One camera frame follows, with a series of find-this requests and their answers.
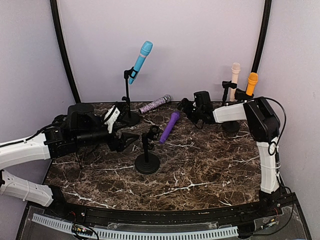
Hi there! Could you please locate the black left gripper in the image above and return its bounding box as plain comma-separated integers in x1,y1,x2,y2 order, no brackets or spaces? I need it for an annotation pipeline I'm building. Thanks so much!
74,120,140,153

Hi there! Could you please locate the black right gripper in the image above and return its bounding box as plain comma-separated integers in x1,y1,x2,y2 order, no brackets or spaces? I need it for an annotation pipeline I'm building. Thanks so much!
177,98,204,124

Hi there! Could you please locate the purple microphone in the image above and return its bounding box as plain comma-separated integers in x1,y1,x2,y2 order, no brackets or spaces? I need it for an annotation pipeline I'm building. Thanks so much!
159,111,180,144

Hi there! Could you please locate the rhinestone silver-head microphone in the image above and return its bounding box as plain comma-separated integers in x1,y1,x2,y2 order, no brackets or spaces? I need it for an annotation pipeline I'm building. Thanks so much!
138,94,172,114

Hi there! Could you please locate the black stand holding blue microphone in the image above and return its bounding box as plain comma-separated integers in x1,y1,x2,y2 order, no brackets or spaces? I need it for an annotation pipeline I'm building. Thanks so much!
122,67,140,127

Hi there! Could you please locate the black stand holding purple microphone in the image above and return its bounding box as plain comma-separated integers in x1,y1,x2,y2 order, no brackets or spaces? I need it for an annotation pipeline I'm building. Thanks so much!
134,125,160,175

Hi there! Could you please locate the light blue microphone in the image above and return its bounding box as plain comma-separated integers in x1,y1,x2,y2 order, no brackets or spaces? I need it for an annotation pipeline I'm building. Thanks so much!
128,41,153,84

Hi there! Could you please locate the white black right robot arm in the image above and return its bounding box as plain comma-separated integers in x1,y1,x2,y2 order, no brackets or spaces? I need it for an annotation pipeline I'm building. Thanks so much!
177,91,282,194

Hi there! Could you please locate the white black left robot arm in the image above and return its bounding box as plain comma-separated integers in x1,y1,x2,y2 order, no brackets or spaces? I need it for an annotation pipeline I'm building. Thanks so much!
0,103,139,218

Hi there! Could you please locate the black stand holding white microphone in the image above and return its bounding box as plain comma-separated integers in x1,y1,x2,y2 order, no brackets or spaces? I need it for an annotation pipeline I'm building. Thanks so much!
221,80,237,107

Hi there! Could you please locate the black stand holding orange microphone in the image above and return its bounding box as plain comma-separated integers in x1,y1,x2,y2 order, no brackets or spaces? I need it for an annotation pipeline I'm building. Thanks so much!
222,88,254,133

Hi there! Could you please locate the cream white microphone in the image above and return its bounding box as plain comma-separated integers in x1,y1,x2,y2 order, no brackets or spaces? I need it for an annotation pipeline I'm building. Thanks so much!
229,62,241,102

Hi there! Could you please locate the orange microphone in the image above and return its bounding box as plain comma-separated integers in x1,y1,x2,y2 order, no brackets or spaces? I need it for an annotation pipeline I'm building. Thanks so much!
246,72,259,96

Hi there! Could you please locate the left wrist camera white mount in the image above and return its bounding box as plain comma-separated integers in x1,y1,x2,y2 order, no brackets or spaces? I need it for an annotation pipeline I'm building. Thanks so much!
102,102,128,134

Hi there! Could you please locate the white slotted cable duct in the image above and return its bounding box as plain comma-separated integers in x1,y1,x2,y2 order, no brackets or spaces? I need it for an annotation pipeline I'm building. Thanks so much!
31,213,239,240

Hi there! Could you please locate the black right corner frame post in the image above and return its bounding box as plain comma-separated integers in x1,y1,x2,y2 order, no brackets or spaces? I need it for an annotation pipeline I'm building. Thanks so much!
251,0,272,74

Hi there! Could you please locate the black corner frame post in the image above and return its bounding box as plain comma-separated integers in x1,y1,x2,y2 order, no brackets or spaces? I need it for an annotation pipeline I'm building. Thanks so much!
251,0,272,74
49,0,82,104

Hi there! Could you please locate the black front table rail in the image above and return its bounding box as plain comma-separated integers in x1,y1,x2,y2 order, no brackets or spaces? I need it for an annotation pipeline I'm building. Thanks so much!
44,195,292,226

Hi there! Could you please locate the black left corner frame post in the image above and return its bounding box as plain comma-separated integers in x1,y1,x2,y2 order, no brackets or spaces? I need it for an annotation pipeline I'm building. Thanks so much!
49,0,82,104

